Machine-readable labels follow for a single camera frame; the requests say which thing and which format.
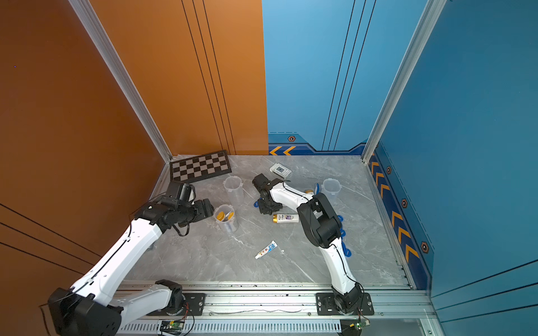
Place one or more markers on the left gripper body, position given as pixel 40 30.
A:
pixel 191 213

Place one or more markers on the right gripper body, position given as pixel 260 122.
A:
pixel 265 208

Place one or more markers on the white lotion bottle horizontal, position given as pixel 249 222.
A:
pixel 286 218

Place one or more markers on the toothpaste tube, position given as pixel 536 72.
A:
pixel 266 250

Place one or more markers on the clear plastic cup front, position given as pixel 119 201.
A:
pixel 226 226

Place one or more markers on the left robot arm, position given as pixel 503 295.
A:
pixel 88 306

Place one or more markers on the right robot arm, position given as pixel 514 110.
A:
pixel 322 228

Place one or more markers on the clear cup back left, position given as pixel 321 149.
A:
pixel 234 188

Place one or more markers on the black white checkerboard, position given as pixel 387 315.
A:
pixel 201 167

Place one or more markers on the clear cup right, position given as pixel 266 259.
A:
pixel 331 189

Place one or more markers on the left green circuit board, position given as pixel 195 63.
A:
pixel 172 327

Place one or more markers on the green circuit board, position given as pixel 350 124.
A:
pixel 172 327
pixel 353 327

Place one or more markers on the right green circuit board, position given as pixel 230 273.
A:
pixel 353 327

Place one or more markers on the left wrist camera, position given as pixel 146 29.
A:
pixel 179 193

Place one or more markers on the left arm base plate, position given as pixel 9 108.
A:
pixel 191 304

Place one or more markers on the aluminium rail frame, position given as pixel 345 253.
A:
pixel 257 308

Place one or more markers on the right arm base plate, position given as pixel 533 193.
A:
pixel 330 304

